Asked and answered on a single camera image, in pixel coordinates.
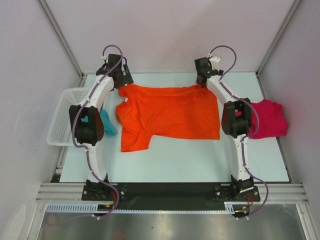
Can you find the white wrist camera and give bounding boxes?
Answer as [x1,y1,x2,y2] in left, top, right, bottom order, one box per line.
[208,56,221,71]
[102,56,109,63]

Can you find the corner frame post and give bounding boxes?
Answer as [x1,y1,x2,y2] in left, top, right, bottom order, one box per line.
[255,0,303,78]
[36,0,84,80]

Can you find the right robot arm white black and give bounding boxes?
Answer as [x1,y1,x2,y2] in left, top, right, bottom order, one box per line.
[194,57,254,201]

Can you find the aluminium frame rail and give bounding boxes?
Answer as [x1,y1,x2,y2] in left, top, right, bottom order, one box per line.
[35,182,309,204]

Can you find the teal t-shirt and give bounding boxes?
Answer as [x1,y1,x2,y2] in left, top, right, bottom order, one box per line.
[100,108,118,137]

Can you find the white slotted cable duct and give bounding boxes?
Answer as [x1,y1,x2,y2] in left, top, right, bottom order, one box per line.
[46,203,235,214]

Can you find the left corner frame post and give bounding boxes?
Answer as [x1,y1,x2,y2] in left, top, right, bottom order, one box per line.
[36,0,84,80]

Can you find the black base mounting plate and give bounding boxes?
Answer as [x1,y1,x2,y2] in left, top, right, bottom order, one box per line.
[81,181,261,211]

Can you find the right corner frame post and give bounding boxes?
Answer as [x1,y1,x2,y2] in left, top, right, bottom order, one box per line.
[255,0,303,78]

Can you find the white plastic basket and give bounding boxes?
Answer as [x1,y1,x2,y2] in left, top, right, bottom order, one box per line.
[46,87,90,147]

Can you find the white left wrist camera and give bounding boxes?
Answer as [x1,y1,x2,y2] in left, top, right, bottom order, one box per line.
[102,56,109,63]

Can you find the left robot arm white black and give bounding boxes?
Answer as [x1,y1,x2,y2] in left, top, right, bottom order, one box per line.
[69,53,133,201]

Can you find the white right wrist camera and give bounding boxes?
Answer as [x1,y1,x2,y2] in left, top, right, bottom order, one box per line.
[208,56,221,71]

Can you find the orange t-shirt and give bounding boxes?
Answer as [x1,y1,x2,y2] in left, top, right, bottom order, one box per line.
[115,84,221,152]

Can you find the magenta folded t-shirt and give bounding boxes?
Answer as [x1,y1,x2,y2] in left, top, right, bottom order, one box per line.
[249,99,289,139]

